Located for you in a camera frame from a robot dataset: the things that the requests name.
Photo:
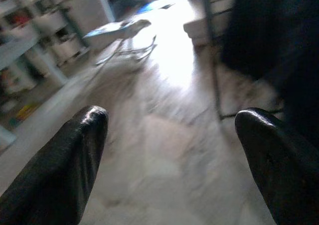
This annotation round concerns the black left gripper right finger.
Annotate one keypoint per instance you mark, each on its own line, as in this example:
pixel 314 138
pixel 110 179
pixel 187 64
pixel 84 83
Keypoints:
pixel 284 170

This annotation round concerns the white shelving unit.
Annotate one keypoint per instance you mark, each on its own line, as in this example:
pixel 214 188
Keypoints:
pixel 37 35

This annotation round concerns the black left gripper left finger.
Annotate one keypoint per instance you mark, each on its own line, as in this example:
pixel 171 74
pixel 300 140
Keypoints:
pixel 54 170

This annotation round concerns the white low platform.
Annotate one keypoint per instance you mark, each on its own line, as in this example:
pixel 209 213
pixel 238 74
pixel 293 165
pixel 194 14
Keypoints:
pixel 199 28

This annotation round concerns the black drying rack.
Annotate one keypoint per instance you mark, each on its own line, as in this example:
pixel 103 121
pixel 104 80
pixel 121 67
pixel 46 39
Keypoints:
pixel 214 60

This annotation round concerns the black hanging garment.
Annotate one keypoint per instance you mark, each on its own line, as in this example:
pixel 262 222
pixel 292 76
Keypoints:
pixel 279 35

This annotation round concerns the blue floor mat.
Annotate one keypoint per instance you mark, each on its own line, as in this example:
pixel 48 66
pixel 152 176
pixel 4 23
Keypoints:
pixel 154 7

